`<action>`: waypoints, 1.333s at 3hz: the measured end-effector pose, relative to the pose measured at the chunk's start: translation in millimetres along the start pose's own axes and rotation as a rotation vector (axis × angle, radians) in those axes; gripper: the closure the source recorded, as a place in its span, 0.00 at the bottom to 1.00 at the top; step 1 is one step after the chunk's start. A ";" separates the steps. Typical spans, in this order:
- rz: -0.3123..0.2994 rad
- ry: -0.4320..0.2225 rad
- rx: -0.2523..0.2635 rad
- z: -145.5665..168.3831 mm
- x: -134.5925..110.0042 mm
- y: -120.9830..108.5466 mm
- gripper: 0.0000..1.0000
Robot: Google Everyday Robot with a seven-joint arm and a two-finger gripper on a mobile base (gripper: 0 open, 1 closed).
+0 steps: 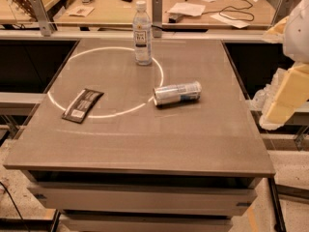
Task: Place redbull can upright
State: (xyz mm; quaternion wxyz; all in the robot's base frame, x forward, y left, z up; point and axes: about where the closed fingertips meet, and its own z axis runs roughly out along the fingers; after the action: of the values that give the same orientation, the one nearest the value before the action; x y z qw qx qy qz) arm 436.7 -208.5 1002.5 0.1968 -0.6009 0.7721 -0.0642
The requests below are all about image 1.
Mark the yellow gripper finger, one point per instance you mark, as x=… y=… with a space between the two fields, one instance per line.
x=289 y=90

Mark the silver blue redbull can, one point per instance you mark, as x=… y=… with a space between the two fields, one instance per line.
x=177 y=93

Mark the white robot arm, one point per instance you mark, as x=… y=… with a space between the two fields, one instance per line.
x=293 y=31

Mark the left hand sanitizer bottle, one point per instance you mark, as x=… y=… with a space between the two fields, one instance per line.
x=262 y=98

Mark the white paper sheet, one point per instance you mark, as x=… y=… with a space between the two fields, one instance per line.
x=184 y=8

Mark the clear plastic water bottle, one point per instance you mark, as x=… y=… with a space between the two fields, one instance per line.
x=142 y=28

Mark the black snack wrapper packet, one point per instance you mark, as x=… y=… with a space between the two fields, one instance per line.
x=77 y=111

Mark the small paper card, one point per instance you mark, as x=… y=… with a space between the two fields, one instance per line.
x=80 y=11

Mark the white drawer unit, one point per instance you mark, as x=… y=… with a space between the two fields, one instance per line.
x=143 y=208

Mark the right metal bracket post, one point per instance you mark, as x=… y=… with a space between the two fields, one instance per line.
x=282 y=10

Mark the metal bracket post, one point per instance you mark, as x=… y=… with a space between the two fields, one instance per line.
x=45 y=24
x=282 y=10
x=157 y=18

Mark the middle metal bracket post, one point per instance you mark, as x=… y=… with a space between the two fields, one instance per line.
x=157 y=18

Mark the left metal bracket post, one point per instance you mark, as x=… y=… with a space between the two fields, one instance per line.
x=45 y=24

